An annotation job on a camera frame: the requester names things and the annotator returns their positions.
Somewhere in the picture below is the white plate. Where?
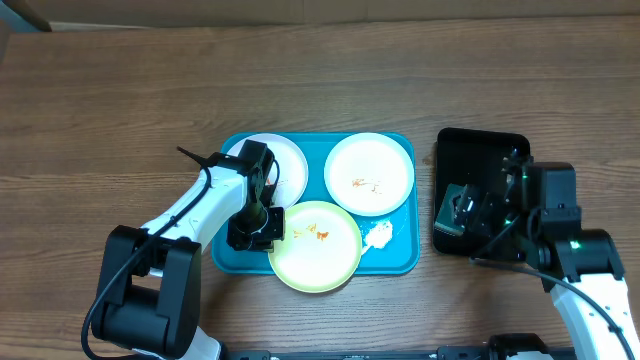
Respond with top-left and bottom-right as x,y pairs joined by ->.
222,133 -> 309,209
324,133 -> 415,217

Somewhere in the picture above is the white foam blob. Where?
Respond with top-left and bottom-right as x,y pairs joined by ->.
362,220 -> 393,254

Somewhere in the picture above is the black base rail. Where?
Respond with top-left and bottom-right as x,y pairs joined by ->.
220,346 -> 491,360

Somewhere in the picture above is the green yellow sponge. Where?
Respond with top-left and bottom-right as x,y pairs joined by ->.
434,184 -> 469,237

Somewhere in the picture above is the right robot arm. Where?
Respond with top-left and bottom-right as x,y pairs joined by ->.
440,155 -> 639,359

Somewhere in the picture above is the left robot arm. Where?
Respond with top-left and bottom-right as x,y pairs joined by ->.
81,140 -> 285,359

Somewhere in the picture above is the teal plastic tray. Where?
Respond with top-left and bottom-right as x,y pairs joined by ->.
211,132 -> 421,276

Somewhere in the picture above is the black rectangular tray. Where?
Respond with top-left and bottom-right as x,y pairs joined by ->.
432,127 -> 531,260

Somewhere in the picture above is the yellow-green plate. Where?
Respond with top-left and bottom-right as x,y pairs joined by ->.
268,201 -> 363,293

